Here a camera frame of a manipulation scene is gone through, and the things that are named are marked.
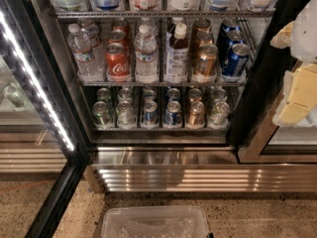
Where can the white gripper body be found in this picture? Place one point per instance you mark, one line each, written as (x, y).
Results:
(306, 39)

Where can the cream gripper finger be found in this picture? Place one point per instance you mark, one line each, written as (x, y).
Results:
(282, 39)
(299, 96)

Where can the silver green 7up can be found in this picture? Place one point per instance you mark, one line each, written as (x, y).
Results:
(126, 117)

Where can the blue can middle front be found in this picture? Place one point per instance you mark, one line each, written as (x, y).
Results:
(235, 61)

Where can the blue can middle back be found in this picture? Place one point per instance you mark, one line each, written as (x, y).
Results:
(227, 25)

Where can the gold can middle front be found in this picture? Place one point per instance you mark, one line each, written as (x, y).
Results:
(205, 62)

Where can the gold can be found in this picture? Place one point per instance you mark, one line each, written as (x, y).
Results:
(194, 94)
(195, 116)
(201, 25)
(203, 38)
(205, 62)

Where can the gold can middle back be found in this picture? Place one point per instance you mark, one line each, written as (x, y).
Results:
(201, 25)

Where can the silver can right back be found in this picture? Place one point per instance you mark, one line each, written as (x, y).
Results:
(217, 95)

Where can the gold can bottom back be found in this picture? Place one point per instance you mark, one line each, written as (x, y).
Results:
(194, 94)

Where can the gold can bottom front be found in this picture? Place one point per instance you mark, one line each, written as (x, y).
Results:
(195, 116)

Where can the blue pepsi can back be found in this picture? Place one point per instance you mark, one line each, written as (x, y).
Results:
(149, 95)

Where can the blue pepsi can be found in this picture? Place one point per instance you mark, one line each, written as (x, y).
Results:
(149, 95)
(150, 114)

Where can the blue pepsi can front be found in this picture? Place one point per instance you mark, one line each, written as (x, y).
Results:
(150, 114)

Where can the red coca-cola can back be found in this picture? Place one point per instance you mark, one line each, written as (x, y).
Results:
(122, 25)

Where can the red coca-cola can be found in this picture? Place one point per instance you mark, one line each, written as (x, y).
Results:
(117, 61)
(118, 36)
(122, 25)

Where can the red coca-cola can middle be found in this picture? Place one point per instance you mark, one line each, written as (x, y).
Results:
(118, 36)

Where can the silver can second row back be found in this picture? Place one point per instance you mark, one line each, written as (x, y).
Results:
(126, 94)

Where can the red coca-cola can front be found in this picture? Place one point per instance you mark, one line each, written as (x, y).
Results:
(117, 61)

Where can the green can back left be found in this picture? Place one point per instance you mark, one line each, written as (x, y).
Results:
(104, 94)

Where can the green can front left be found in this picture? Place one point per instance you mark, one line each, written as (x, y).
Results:
(103, 118)

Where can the steel fridge base grille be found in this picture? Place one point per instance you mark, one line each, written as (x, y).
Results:
(165, 169)

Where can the brown tea bottle back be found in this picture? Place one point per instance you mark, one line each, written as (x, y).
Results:
(171, 24)

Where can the brown tea bottle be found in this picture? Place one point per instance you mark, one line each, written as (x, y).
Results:
(177, 55)
(171, 24)

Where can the brown tea bottle front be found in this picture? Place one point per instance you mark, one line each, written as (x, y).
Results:
(177, 55)

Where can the water bottle centre back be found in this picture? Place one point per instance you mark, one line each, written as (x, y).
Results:
(151, 23)

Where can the water bottle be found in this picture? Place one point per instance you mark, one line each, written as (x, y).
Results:
(146, 55)
(92, 31)
(151, 23)
(82, 50)

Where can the water bottle centre front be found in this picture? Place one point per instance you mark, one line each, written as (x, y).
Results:
(146, 55)

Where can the water bottle back left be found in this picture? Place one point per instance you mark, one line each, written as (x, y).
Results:
(92, 31)

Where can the water bottle front left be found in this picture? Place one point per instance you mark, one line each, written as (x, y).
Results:
(82, 50)

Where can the clear plastic bin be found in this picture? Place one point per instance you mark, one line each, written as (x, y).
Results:
(155, 222)

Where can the middle wire shelf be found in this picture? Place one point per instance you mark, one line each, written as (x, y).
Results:
(161, 84)

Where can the wire shelf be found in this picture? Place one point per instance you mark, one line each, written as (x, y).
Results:
(161, 14)
(161, 84)

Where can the upper wire shelf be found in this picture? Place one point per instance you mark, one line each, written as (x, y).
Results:
(161, 14)

